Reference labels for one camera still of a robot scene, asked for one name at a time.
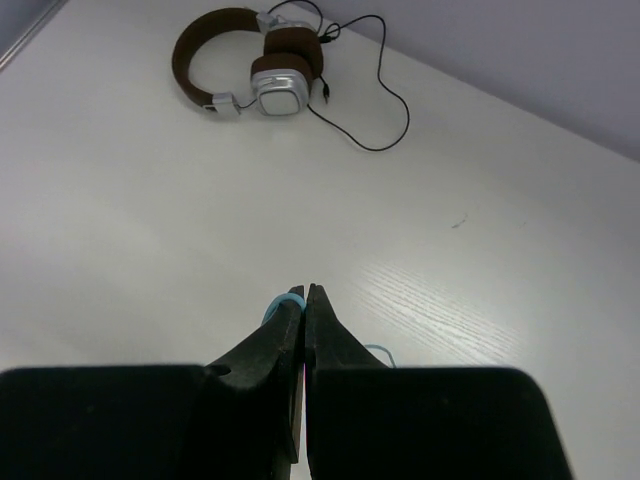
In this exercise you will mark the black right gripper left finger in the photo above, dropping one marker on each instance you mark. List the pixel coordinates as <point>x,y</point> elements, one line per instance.
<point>235,418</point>

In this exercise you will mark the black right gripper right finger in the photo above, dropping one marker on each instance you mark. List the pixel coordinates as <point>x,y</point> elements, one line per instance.
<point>366,420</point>

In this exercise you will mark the brown silver headphones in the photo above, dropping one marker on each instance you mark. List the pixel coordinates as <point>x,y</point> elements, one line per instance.
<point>281,78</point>

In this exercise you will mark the aluminium rail frame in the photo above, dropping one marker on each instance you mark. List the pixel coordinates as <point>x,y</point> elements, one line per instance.
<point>20,21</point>

